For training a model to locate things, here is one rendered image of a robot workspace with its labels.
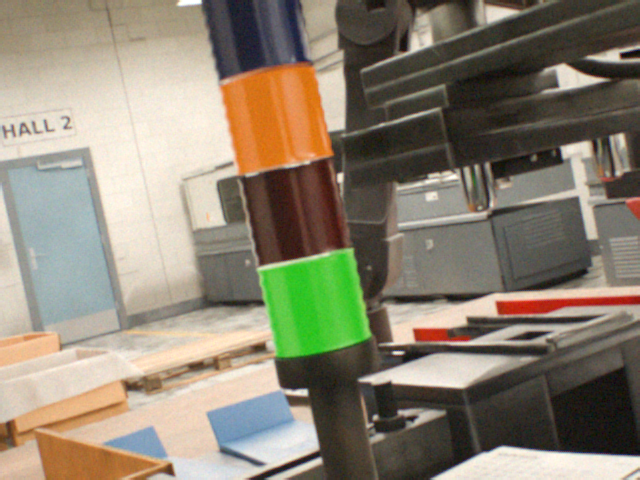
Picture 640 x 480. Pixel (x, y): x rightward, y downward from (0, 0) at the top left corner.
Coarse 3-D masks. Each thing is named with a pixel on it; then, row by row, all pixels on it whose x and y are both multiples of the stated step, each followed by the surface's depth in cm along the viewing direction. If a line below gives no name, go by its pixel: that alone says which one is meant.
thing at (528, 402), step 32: (608, 352) 62; (544, 384) 58; (576, 384) 60; (608, 384) 64; (448, 416) 56; (480, 416) 55; (512, 416) 57; (544, 416) 58; (576, 416) 67; (608, 416) 65; (480, 448) 55; (544, 448) 58; (608, 448) 65
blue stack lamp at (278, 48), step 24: (216, 0) 36; (240, 0) 35; (264, 0) 35; (288, 0) 36; (216, 24) 36; (240, 24) 35; (264, 24) 35; (288, 24) 36; (216, 48) 36; (240, 48) 36; (264, 48) 35; (288, 48) 36; (216, 72) 37; (240, 72) 36; (264, 72) 37
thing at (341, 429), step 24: (288, 360) 36; (312, 360) 36; (336, 360) 36; (360, 360) 36; (288, 384) 37; (312, 384) 36; (336, 384) 37; (312, 408) 38; (336, 408) 37; (360, 408) 38; (336, 432) 37; (360, 432) 37; (336, 456) 37; (360, 456) 37
